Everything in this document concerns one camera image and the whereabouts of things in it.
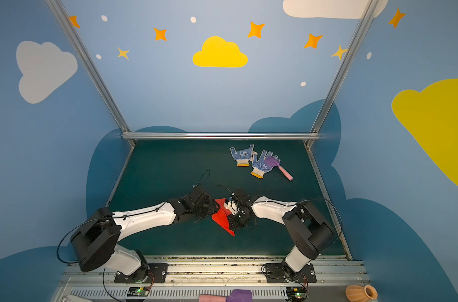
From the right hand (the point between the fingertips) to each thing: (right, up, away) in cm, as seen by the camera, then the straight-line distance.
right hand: (230, 226), depth 87 cm
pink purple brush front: (+2, -19, -19) cm, 27 cm away
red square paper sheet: (-4, +4, +1) cm, 6 cm away
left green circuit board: (-36, -20, -15) cm, 44 cm away
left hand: (-5, +8, -2) cm, 10 cm away
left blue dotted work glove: (+8, +33, +27) cm, 43 cm away
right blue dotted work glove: (+18, +27, +23) cm, 39 cm away
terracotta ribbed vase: (+46, -16, -22) cm, 54 cm away
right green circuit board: (+26, -21, -16) cm, 36 cm away
